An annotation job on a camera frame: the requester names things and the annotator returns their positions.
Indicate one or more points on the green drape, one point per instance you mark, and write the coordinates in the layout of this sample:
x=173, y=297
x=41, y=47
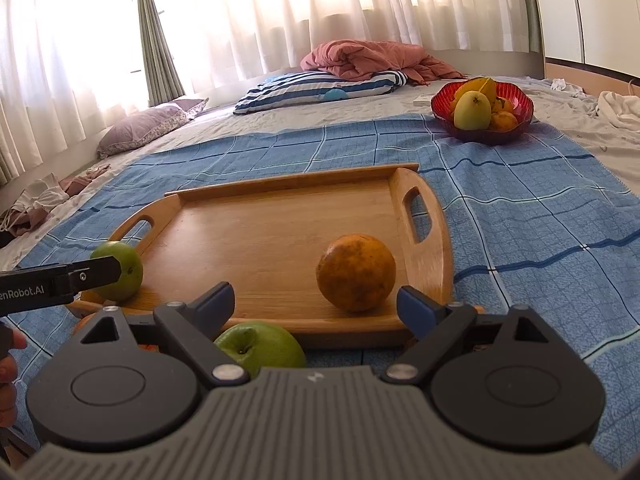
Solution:
x=157, y=50
x=532, y=5

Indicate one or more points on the white sheer curtain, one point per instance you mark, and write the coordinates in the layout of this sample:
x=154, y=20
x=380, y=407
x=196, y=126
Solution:
x=300, y=10

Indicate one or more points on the pink clothing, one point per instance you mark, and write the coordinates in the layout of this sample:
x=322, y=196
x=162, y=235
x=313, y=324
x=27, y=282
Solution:
x=82, y=180

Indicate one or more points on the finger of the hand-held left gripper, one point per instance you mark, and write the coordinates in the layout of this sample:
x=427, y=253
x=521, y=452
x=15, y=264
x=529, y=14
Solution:
x=97, y=272

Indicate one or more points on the white crumpled cloth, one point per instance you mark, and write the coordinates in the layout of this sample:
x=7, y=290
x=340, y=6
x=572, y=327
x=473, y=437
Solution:
x=40, y=197

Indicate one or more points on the small white sock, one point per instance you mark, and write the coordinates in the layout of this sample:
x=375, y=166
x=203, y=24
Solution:
x=565, y=85

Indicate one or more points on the purple floral pillow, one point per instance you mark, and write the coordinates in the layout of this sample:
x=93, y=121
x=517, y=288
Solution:
x=145, y=127

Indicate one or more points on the orange in red bowl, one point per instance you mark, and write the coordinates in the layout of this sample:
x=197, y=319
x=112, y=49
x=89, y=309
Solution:
x=504, y=121
x=502, y=105

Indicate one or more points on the blue checked blanket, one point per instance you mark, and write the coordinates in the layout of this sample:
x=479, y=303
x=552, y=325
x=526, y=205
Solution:
x=525, y=220

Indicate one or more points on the person's left hand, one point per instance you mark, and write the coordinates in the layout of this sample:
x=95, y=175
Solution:
x=7, y=385

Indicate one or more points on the white garment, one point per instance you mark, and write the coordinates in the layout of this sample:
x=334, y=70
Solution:
x=620, y=110

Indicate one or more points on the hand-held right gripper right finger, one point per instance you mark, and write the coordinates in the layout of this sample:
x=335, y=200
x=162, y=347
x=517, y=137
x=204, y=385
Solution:
x=415, y=310

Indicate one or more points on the wooden headboard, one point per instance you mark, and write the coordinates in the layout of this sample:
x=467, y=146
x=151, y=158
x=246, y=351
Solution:
x=590, y=72

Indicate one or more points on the red fruit bowl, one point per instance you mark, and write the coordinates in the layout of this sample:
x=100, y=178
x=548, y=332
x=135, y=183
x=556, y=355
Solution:
x=515, y=105

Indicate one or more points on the pink quilt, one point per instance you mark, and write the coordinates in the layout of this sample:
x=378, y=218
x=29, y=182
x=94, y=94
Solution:
x=370, y=60

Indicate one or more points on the blue striped pillow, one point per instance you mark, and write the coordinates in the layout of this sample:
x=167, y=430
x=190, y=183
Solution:
x=310, y=91

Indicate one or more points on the yellow banana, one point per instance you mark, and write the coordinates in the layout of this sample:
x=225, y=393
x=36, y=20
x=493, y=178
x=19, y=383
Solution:
x=482, y=86

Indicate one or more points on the green apple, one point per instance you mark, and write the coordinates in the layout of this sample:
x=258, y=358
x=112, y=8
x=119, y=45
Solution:
x=130, y=275
x=265, y=345

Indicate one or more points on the bed with grey sheet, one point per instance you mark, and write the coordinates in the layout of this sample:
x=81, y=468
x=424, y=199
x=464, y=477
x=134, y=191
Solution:
x=310, y=117

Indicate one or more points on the white wardrobe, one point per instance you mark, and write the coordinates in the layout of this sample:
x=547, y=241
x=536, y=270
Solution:
x=585, y=10

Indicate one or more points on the large orange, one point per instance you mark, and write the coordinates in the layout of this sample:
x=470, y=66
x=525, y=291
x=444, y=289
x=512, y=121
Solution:
x=356, y=272

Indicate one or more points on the yellow-green mango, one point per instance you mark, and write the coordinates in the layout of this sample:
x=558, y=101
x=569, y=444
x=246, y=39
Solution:
x=472, y=110

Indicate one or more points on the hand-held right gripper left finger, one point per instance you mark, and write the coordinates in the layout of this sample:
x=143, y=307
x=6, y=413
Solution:
x=216, y=305

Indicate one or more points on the wooden tray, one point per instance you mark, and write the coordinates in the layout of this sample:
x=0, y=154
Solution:
x=260, y=240

